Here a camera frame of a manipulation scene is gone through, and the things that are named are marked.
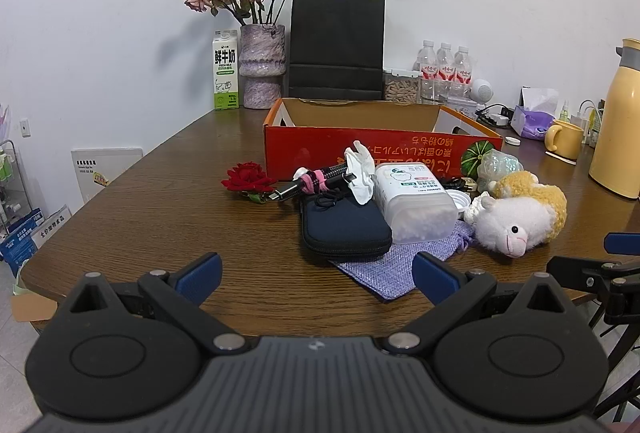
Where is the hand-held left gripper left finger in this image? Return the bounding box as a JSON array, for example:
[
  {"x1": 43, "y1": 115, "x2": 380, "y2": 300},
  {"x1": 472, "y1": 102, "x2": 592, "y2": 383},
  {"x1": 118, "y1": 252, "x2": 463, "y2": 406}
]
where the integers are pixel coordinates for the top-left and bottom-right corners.
[{"x1": 59, "y1": 252, "x2": 246, "y2": 356}]

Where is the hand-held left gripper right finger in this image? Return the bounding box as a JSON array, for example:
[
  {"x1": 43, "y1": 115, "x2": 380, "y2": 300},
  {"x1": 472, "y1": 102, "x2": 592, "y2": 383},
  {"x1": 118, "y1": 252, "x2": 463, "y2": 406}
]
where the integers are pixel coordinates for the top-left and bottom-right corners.
[{"x1": 382, "y1": 251, "x2": 576, "y2": 356}]

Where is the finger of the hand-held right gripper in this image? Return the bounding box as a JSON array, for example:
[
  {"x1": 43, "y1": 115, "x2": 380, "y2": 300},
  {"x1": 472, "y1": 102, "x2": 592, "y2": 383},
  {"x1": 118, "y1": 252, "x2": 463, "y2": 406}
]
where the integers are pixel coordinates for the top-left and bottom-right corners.
[
  {"x1": 546, "y1": 255, "x2": 640, "y2": 324},
  {"x1": 603, "y1": 232, "x2": 640, "y2": 257}
]

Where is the purple burlap bag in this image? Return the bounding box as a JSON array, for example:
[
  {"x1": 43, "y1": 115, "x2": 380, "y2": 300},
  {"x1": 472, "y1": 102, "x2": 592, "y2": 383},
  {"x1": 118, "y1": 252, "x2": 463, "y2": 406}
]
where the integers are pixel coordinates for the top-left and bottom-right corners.
[{"x1": 336, "y1": 219, "x2": 473, "y2": 301}]

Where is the white cotton swab box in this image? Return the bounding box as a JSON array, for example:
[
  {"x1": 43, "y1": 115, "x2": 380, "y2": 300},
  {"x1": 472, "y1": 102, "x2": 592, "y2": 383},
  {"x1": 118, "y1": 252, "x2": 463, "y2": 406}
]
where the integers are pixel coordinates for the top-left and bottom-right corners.
[{"x1": 374, "y1": 163, "x2": 458, "y2": 245}]

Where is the white yellow plush sheep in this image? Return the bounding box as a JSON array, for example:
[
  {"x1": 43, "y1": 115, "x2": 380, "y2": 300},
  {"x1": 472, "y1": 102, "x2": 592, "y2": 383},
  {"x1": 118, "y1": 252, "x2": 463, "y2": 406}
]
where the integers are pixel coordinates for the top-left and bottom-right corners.
[{"x1": 470, "y1": 170, "x2": 568, "y2": 259}]

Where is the navy zip pouch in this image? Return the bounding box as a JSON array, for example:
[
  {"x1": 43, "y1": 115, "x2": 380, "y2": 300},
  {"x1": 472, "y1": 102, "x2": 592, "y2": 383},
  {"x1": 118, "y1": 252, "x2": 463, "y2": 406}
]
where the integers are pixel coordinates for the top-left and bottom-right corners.
[{"x1": 300, "y1": 195, "x2": 393, "y2": 262}]

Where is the red artificial rose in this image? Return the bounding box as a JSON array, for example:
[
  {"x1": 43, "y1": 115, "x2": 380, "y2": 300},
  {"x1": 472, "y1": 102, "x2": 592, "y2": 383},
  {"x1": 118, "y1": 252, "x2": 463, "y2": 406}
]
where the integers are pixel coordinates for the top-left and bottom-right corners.
[{"x1": 221, "y1": 162, "x2": 278, "y2": 204}]

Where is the white tissue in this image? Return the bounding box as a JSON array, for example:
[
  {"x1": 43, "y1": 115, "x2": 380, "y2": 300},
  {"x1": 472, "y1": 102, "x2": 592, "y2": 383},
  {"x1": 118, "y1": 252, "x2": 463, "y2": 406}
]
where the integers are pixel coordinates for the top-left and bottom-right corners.
[{"x1": 344, "y1": 140, "x2": 377, "y2": 205}]

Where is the iridescent wrapper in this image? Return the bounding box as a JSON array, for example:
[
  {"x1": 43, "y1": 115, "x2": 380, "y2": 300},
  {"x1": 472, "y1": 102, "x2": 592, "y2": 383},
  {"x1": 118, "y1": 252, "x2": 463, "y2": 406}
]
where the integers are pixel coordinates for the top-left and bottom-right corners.
[{"x1": 477, "y1": 149, "x2": 525, "y2": 192}]

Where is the black cable bundle pink tie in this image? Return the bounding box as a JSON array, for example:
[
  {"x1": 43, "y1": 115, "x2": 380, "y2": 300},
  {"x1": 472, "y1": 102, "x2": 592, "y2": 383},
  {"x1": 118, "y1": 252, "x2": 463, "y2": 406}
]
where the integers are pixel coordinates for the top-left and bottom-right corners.
[{"x1": 272, "y1": 163, "x2": 353, "y2": 208}]

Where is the red cardboard box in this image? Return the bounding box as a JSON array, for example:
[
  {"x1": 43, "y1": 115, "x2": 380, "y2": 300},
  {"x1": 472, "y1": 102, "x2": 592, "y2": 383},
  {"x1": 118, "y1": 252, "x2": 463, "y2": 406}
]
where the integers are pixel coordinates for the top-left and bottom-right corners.
[{"x1": 263, "y1": 97, "x2": 504, "y2": 184}]

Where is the wooden desktop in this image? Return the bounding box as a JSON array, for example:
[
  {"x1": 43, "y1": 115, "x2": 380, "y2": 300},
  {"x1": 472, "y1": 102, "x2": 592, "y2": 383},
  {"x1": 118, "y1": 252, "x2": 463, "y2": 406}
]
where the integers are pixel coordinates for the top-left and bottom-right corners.
[{"x1": 22, "y1": 105, "x2": 640, "y2": 349}]

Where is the yellow mug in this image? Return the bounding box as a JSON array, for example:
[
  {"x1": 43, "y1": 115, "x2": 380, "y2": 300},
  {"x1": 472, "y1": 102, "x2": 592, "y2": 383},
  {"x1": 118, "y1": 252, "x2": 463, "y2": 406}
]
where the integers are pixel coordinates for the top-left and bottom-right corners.
[{"x1": 544, "y1": 120, "x2": 585, "y2": 160}]

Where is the yellow thermos jug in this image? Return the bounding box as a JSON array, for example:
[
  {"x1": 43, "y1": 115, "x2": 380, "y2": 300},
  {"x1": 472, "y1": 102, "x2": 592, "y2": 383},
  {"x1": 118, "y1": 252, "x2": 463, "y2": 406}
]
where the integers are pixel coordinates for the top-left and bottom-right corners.
[{"x1": 588, "y1": 38, "x2": 640, "y2": 200}]

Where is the white charger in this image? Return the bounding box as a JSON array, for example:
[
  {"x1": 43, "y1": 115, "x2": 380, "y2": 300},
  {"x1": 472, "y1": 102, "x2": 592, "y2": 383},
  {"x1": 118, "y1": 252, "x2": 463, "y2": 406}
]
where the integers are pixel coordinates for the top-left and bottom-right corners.
[{"x1": 570, "y1": 100, "x2": 601, "y2": 134}]

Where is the purple tissue pack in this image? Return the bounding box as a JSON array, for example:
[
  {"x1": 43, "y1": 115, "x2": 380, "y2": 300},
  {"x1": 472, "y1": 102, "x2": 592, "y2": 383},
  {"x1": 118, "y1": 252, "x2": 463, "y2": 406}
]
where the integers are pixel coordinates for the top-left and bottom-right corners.
[{"x1": 510, "y1": 87, "x2": 561, "y2": 141}]

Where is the white sign board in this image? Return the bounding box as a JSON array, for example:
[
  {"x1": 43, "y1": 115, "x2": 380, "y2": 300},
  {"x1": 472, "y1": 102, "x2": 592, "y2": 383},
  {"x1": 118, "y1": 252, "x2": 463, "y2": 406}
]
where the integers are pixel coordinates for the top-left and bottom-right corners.
[{"x1": 32, "y1": 205, "x2": 71, "y2": 249}]

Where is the white power strip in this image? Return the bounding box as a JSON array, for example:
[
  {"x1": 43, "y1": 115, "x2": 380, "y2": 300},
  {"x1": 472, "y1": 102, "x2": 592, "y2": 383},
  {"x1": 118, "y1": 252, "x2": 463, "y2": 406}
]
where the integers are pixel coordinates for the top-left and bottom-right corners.
[{"x1": 475, "y1": 105, "x2": 516, "y2": 128}]

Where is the brown cardboard piece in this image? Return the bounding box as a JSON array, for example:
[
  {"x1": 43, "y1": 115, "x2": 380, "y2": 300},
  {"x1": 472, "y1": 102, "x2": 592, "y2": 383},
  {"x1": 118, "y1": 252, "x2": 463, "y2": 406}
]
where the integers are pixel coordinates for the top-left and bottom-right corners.
[{"x1": 11, "y1": 293, "x2": 58, "y2": 324}]

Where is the blue sign board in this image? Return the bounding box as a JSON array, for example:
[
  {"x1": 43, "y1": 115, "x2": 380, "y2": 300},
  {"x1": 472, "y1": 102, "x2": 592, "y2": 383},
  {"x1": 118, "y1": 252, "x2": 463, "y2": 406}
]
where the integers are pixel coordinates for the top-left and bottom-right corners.
[{"x1": 0, "y1": 208, "x2": 46, "y2": 264}]

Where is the clear jar of pellets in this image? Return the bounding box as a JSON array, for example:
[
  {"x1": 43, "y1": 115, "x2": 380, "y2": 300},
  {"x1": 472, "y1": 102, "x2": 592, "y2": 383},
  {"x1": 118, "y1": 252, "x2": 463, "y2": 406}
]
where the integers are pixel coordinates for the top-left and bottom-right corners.
[{"x1": 383, "y1": 69, "x2": 421, "y2": 104}]

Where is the clear water bottle red label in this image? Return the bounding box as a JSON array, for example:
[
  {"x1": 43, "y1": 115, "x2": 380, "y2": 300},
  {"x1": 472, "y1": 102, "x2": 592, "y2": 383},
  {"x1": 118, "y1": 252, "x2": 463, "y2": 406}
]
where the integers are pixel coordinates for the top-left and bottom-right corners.
[
  {"x1": 414, "y1": 40, "x2": 441, "y2": 104},
  {"x1": 452, "y1": 46, "x2": 475, "y2": 98},
  {"x1": 434, "y1": 43, "x2": 456, "y2": 101}
]

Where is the white green milk carton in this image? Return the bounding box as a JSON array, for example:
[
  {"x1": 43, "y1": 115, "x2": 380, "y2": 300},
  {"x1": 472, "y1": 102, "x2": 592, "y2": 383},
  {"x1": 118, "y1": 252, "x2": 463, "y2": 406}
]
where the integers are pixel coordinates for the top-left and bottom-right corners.
[{"x1": 213, "y1": 30, "x2": 240, "y2": 111}]

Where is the purple marbled vase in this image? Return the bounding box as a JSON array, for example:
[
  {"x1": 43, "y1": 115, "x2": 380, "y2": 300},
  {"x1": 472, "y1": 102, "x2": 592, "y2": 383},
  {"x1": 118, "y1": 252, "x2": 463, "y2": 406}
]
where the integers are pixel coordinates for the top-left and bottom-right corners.
[{"x1": 238, "y1": 24, "x2": 287, "y2": 110}]

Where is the black paper bag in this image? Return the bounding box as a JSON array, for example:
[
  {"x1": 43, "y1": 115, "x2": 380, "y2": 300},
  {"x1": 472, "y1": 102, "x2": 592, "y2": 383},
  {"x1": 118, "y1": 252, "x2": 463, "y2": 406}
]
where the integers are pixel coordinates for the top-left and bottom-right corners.
[{"x1": 288, "y1": 0, "x2": 386, "y2": 102}]

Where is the wire storage rack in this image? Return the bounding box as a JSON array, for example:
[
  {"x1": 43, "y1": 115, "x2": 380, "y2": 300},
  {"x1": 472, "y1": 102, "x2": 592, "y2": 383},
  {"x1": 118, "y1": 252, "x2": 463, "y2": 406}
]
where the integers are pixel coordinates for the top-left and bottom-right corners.
[{"x1": 0, "y1": 138, "x2": 23, "y2": 234}]

